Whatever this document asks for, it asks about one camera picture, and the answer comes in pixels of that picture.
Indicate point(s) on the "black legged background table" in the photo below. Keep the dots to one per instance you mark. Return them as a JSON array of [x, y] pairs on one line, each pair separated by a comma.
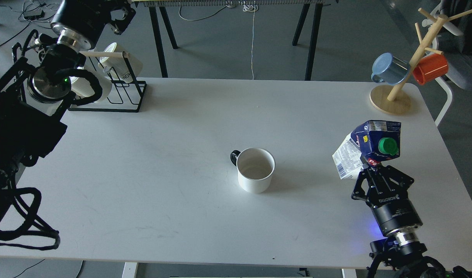
[[261, 39]]

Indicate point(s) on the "orange mug on tree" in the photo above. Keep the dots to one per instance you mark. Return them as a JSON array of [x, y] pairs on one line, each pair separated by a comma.
[[429, 68]]

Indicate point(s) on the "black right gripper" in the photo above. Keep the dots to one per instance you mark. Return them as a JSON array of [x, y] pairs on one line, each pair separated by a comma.
[[384, 189]]

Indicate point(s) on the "blue white milk carton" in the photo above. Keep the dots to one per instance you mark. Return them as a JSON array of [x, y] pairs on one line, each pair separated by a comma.
[[377, 140]]

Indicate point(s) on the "white enamel mug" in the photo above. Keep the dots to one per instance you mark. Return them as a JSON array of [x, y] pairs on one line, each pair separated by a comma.
[[255, 168]]

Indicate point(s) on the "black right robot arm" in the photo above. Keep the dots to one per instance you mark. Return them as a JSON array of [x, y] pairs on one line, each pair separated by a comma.
[[404, 253]]

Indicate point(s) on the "white mug rear on rack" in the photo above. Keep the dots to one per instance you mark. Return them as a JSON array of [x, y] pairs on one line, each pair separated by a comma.
[[118, 68]]

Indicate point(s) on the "wooden mug tree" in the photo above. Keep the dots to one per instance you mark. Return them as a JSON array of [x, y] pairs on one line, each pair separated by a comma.
[[392, 99]]

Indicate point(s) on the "black wire mug rack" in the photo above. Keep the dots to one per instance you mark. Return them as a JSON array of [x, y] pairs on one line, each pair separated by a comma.
[[123, 97]]

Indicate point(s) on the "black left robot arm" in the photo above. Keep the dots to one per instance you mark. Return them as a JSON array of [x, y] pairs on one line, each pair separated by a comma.
[[47, 78]]

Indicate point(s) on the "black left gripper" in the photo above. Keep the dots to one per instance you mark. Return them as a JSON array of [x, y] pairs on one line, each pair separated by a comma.
[[80, 23]]

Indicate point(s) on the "blue mug on tree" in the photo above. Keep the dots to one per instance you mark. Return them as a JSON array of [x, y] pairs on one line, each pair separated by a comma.
[[389, 69]]

